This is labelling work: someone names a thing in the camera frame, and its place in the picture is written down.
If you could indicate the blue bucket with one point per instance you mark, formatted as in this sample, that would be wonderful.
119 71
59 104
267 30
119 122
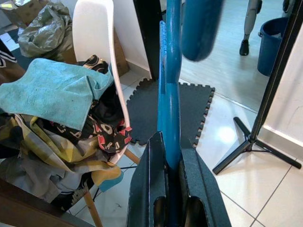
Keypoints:
270 52

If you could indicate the black clothes rack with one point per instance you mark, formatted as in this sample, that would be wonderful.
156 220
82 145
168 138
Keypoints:
267 99

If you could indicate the brown cardboard box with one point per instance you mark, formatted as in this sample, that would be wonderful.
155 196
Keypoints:
119 59
26 11

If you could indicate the blue plastic clothes hanger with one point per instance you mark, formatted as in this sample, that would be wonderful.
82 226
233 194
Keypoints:
171 106

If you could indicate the silver humanoid robot leg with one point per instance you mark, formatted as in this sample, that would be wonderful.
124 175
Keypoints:
249 21

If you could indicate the black white striped garment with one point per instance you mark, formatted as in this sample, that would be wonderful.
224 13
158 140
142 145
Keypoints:
7 55

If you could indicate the white plastic chair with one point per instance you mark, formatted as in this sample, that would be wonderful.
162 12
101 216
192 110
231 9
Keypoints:
94 30

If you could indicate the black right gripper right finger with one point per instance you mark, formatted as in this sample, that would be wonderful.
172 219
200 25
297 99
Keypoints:
203 196

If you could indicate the black foam puzzle mat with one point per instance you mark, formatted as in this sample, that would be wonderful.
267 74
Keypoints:
146 111

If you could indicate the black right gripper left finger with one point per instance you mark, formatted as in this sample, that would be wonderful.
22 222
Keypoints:
149 189

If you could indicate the black pillar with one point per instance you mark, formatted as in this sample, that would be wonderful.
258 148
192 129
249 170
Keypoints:
146 35

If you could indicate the black red patterned garment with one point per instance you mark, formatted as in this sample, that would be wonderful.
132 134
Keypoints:
106 137

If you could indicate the teal cloth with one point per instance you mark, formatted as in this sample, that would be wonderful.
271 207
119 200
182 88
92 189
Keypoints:
47 94

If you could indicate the grey plastic bag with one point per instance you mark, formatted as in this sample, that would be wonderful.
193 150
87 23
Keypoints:
45 33

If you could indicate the yellow grey plaid garment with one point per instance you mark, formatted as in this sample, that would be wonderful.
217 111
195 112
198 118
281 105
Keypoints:
47 153

